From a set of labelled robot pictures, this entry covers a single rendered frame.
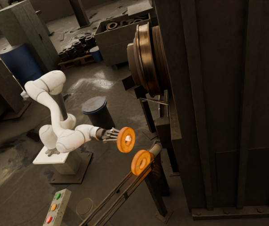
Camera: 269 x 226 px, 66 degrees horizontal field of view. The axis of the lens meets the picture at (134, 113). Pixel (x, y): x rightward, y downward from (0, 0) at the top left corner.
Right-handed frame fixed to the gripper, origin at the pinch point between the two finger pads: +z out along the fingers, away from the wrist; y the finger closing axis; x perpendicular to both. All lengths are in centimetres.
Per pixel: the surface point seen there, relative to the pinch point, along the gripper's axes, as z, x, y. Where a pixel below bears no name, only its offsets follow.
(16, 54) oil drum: -335, 8, -153
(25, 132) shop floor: -243, -73, -39
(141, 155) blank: 11.4, -7.6, 5.1
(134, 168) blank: 9.4, -10.6, 13.1
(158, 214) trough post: 3, -84, 8
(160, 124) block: 14.4, -5.3, -19.2
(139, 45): 11, 44, -30
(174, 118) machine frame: 25.6, 1.6, -18.6
